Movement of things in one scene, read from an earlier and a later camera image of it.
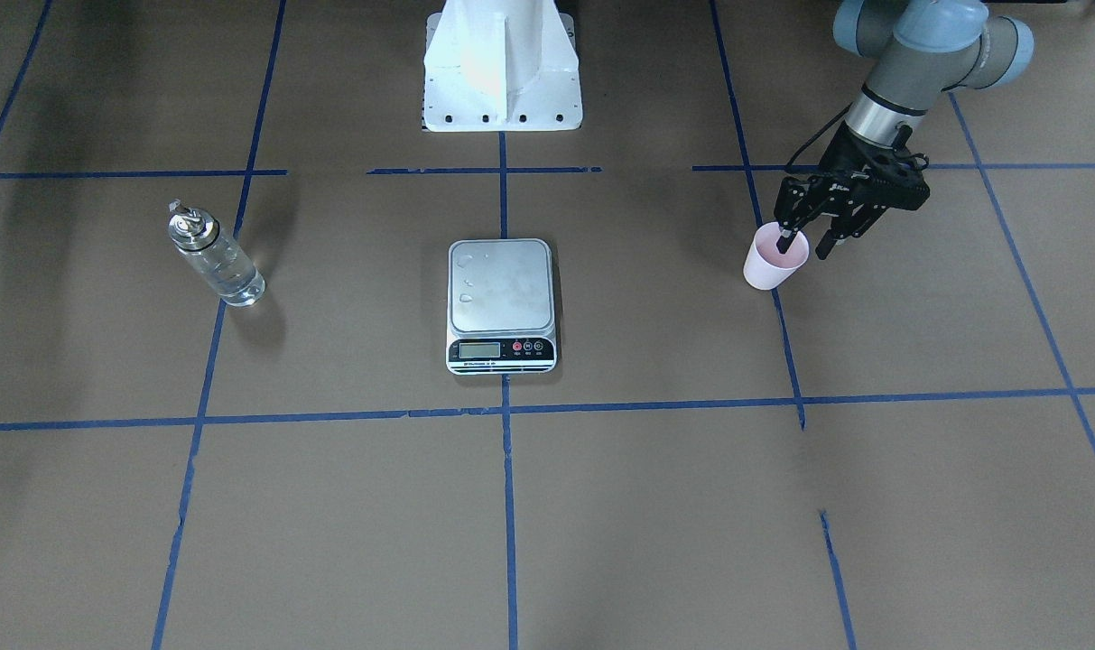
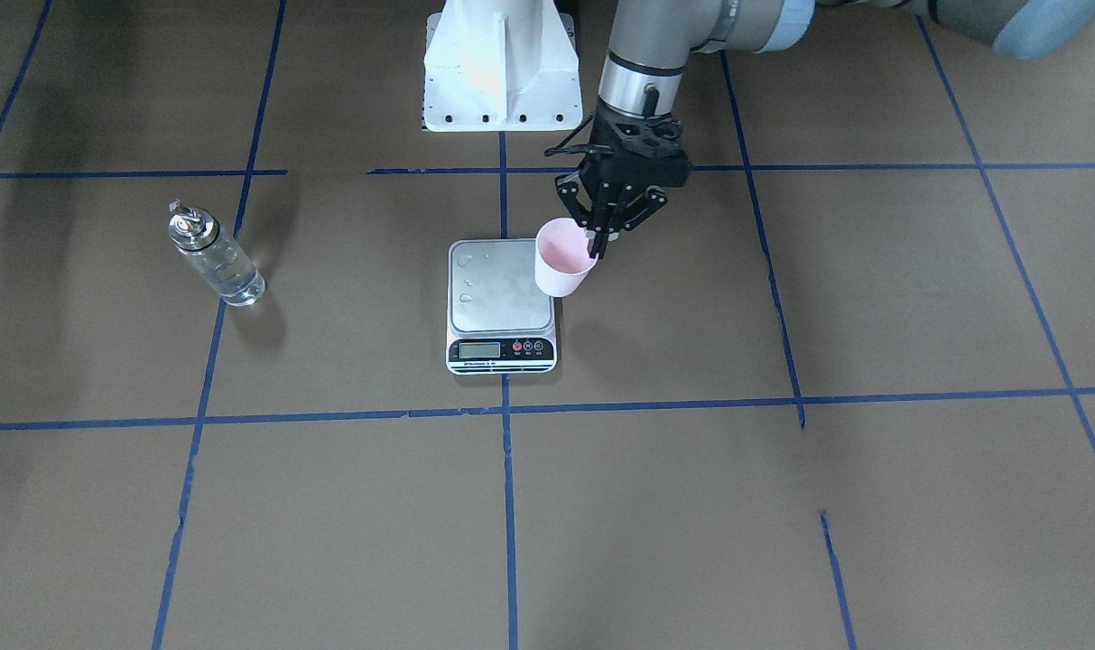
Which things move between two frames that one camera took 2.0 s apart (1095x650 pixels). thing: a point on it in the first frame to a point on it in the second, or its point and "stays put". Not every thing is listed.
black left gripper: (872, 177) to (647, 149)
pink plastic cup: (765, 265) to (562, 257)
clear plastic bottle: (196, 234) stays put
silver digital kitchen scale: (500, 307) stays put
